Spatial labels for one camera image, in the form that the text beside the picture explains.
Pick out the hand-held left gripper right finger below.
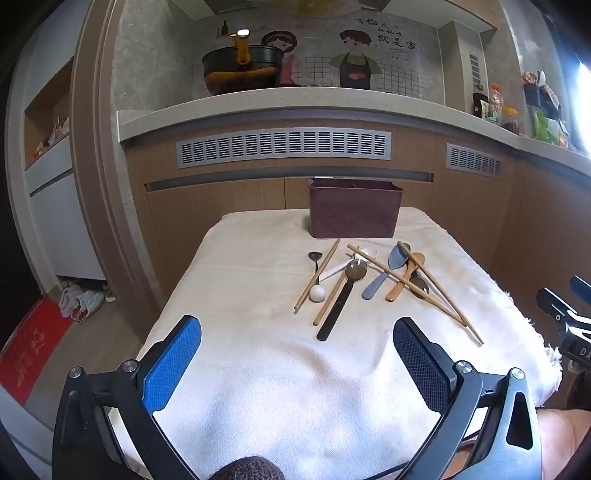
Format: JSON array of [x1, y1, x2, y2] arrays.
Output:
[[392, 316, 543, 480]]

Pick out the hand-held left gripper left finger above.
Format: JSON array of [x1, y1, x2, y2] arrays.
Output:
[[52, 315, 204, 480]]

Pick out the wooden chopstick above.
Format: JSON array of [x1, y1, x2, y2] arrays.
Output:
[[313, 259, 360, 326], [294, 238, 341, 312], [398, 241, 485, 346], [347, 244, 468, 328]]

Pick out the orange wooden spoon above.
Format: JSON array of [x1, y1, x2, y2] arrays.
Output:
[[385, 252, 426, 303]]

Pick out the dark olive spoon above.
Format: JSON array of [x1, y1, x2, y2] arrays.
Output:
[[398, 241, 431, 298]]

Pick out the blue plastic spoon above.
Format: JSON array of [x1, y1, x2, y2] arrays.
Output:
[[361, 243, 411, 301]]

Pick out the black-handled grey spoon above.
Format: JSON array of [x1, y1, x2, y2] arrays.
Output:
[[316, 259, 369, 342]]

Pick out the white ceramic spoon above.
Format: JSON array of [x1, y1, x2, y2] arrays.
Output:
[[308, 247, 378, 303]]

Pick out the small metal spoon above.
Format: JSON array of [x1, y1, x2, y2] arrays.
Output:
[[300, 251, 324, 305]]

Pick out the purple plastic utensil holder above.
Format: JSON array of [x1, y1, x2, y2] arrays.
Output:
[[308, 178, 403, 239]]

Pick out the person's leg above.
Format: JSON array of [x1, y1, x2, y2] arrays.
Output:
[[538, 408, 591, 480]]

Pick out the pile of soft slippers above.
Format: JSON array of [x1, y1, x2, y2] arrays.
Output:
[[58, 281, 116, 324]]

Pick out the white tablecloth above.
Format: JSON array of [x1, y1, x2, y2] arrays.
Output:
[[124, 208, 561, 480]]

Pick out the dark fuzzy object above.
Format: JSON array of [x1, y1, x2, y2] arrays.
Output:
[[208, 456, 286, 480]]

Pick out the red floor mat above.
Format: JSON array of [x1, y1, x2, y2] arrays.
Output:
[[0, 298, 75, 407]]

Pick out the green packets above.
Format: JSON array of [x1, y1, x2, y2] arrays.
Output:
[[533, 111, 568, 146]]

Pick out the short grey vent grille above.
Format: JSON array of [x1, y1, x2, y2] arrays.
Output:
[[446, 143, 502, 177]]

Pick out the wooden cabinet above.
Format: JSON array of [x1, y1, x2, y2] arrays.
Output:
[[124, 124, 591, 407]]

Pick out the white shelf unit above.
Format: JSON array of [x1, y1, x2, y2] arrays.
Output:
[[9, 55, 107, 282]]

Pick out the long grey vent grille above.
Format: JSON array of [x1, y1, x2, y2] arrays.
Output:
[[175, 130, 392, 169]]

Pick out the white stone countertop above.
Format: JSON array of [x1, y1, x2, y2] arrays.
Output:
[[116, 85, 591, 185]]

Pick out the black wok with yellow handle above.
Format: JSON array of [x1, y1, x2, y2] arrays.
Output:
[[202, 28, 287, 95]]

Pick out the cartoon wall poster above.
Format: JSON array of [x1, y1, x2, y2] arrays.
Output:
[[217, 14, 439, 100]]

